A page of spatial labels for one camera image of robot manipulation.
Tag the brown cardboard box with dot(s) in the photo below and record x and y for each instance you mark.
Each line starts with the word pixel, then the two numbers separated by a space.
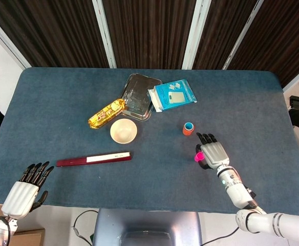
pixel 29 238

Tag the dark red long box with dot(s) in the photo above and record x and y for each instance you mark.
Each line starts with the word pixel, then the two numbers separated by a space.
pixel 72 162

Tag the blue felt tablecloth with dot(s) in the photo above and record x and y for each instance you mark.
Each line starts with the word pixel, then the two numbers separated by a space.
pixel 62 102

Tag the shiny metal tray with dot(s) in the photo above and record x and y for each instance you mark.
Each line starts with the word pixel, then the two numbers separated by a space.
pixel 139 89

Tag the left black-fingered robot hand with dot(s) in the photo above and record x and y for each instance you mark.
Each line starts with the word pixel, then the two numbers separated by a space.
pixel 20 197

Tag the right black-fingered robot hand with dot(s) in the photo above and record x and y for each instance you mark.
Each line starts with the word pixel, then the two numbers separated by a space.
pixel 214 153

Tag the cream bowl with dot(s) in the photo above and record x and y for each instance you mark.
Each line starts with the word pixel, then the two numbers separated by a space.
pixel 123 131

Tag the grey-blue robot torso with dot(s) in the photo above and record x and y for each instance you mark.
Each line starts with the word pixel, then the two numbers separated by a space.
pixel 147 223

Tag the blue plastic cup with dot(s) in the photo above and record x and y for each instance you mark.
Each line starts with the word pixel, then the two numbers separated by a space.
pixel 188 126

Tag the blue kitchen scale box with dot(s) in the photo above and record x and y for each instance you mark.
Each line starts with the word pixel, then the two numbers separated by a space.
pixel 173 94

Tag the orange plastic cup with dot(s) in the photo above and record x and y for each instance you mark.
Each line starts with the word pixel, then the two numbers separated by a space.
pixel 187 132

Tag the pink plastic cup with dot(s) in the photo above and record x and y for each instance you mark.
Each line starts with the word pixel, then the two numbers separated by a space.
pixel 198 156

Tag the dark brown curtain panel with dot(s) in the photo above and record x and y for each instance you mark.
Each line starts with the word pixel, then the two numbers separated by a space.
pixel 223 25
pixel 287 38
pixel 149 30
pixel 49 30

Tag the white partition post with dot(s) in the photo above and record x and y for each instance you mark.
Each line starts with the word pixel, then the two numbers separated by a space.
pixel 241 34
pixel 104 33
pixel 298 78
pixel 11 48
pixel 195 34

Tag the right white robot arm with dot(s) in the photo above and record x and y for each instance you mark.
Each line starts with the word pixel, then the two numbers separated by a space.
pixel 236 189

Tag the gold biscuit packet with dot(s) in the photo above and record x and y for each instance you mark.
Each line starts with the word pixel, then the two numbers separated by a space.
pixel 106 114

